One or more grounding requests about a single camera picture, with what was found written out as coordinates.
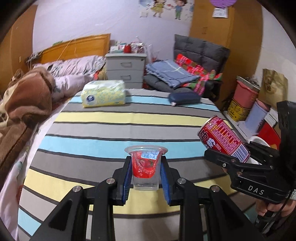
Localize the folded blue plaid cloth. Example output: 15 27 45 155
145 59 200 88

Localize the red text drink can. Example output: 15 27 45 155
197 115 250 163

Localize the red plaid blanket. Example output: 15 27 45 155
175 53 222 96

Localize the black office chair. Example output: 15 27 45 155
202 73 223 102

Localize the striped tablecloth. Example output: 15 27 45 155
17 89 246 241

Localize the white trash bin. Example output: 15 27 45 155
247 136 271 165

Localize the gold paper gift bag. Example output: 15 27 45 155
258 69 288 109

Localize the purple round wall decoration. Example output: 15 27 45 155
210 0 237 8

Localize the red gold gift box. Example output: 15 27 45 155
257 122 281 150

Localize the lavender cylindrical box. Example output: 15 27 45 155
245 99 270 133

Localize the grey quilted chair cushion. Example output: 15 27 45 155
173 34 230 73

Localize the dark blue glasses case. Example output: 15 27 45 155
168 92 201 106

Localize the tall wooden wardrobe right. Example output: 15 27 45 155
189 0 263 109

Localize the grey bedside drawer cabinet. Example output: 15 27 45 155
105 53 147 89

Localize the pink pillow bedding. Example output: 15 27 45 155
33 55 107 103

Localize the wooden bed headboard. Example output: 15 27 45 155
33 34 111 64

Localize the wooden wardrobe left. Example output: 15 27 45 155
0 4 37 94

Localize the cartoon couple wall sticker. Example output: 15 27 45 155
138 0 195 23

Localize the pink plastic storage bin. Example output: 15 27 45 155
233 80 258 109

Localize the yellow patterned tin box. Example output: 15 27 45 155
227 99 251 122

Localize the person's right hand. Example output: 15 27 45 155
255 199 295 217

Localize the brown plush blanket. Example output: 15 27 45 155
1 67 54 187

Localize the red jelly plastic cup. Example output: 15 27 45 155
125 145 168 191

